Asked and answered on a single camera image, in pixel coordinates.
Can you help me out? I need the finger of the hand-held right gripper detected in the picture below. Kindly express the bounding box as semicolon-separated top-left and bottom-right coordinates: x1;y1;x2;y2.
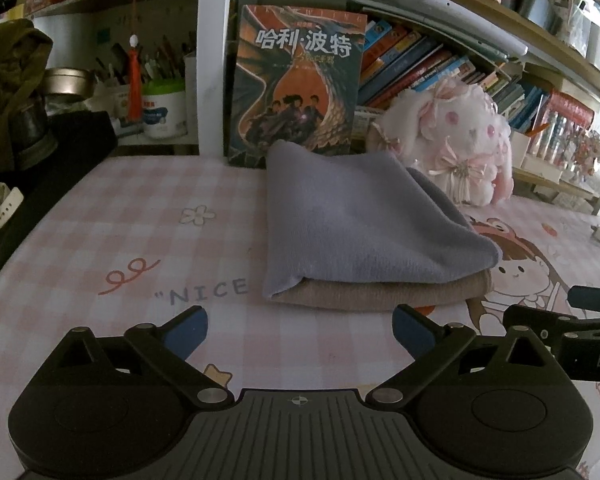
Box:
503;304;589;342
568;286;600;312

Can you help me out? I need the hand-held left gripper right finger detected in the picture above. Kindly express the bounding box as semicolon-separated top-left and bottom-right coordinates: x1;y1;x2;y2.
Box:
366;304;547;408

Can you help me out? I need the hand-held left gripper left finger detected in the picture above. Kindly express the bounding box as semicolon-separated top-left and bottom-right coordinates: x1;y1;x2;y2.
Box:
55;306;233;408

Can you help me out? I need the grey cloth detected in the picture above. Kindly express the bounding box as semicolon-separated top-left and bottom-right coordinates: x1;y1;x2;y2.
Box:
262;139;504;312

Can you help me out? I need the pink checked cartoon tablecloth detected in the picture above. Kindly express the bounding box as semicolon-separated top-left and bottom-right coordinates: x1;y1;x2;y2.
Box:
0;154;600;480

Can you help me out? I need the row of colourful small bottles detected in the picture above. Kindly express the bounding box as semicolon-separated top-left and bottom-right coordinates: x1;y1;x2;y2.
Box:
527;110;600;177

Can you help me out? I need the small white open box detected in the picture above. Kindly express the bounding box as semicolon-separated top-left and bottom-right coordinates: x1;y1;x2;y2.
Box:
509;130;532;170

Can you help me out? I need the red box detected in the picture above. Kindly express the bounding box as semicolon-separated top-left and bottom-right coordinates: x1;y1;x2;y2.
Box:
542;91;597;128

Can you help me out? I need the pink white bunny plush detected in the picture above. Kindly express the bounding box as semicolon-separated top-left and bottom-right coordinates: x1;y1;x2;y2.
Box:
367;80;516;207

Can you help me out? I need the black flat case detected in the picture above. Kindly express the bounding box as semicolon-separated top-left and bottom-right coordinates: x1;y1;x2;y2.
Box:
0;109;119;296

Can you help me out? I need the white can green lid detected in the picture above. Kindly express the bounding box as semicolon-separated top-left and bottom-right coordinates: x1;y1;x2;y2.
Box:
141;79;189;141

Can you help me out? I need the white wristwatch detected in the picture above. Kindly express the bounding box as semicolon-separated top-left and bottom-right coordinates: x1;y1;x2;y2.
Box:
0;184;24;237

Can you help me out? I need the dark metal pot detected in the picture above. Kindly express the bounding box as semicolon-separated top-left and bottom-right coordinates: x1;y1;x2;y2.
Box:
10;95;61;172

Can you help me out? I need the red tassel ornament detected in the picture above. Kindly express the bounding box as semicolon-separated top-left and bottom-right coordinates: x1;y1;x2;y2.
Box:
125;0;147;124

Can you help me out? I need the clear plastic storage box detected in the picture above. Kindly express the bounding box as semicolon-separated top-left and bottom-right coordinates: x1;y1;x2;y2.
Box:
567;6;600;80

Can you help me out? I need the row of shelved books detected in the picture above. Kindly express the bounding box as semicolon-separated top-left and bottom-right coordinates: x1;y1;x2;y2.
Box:
355;17;547;132

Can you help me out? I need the bunch of pens and brushes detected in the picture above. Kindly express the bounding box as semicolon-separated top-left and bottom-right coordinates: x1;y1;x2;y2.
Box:
93;35;199;88

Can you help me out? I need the large dark fantasy book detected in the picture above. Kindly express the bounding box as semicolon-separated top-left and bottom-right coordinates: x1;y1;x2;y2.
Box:
226;4;369;170

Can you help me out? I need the white bookshelf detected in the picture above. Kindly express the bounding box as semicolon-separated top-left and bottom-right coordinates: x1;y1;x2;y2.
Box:
0;0;600;217

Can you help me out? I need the round metal tin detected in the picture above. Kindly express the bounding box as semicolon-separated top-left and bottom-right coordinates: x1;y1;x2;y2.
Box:
42;67;96;106

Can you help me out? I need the grey laptop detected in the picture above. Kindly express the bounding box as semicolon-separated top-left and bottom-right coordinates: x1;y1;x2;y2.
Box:
349;0;530;62

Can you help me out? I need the olive green cloth bag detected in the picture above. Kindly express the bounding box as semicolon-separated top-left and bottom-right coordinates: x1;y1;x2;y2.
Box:
0;18;56;191

